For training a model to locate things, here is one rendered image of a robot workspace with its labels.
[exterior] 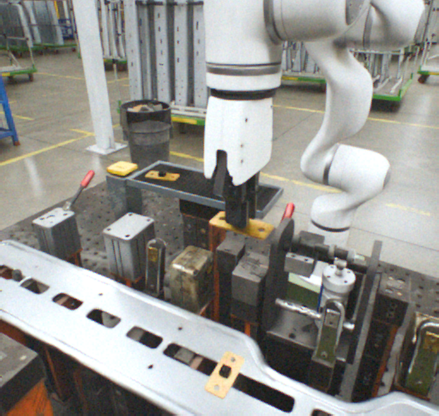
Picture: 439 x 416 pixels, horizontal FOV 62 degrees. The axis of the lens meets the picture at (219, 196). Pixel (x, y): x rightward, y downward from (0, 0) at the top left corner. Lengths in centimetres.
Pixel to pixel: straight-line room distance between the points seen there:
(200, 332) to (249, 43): 54
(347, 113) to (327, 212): 30
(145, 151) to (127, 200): 252
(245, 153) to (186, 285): 42
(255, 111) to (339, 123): 51
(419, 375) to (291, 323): 24
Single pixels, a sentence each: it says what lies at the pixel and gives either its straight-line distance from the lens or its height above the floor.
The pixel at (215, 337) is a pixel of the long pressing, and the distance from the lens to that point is 73.
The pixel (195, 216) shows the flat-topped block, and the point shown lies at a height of 109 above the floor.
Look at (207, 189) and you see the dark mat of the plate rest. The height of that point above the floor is 116.
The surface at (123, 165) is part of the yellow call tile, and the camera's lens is 104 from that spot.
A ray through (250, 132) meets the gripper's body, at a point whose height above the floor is 143.
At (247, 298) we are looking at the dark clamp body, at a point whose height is 103.
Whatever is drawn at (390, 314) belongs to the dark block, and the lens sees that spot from 73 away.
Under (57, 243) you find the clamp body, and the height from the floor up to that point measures 101.
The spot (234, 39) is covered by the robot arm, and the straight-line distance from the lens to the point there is 39.
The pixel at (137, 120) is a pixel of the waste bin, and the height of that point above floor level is 64.
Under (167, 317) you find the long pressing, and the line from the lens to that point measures 77.
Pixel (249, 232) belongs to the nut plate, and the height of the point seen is 129.
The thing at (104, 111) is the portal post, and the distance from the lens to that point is 452.
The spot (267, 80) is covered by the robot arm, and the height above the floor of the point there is 148.
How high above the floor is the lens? 155
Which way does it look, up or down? 28 degrees down
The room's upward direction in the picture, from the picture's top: straight up
